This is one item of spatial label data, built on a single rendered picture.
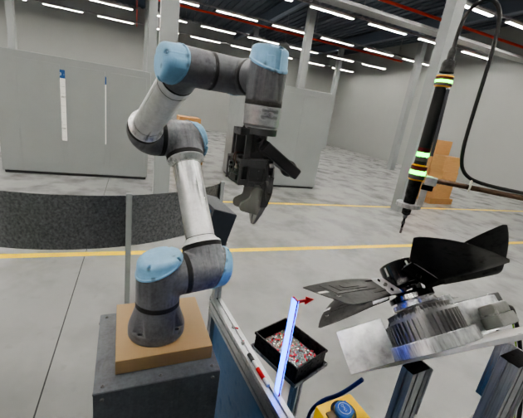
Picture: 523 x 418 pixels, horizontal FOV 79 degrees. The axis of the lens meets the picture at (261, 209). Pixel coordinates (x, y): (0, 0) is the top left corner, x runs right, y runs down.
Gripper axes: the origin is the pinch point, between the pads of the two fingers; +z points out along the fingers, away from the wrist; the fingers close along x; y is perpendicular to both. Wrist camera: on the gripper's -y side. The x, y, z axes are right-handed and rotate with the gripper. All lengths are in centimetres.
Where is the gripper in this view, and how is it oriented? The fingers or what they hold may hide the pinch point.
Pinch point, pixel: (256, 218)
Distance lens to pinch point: 72.9
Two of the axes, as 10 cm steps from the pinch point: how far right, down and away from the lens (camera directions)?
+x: 4.5, 3.2, -8.3
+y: -8.8, 0.1, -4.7
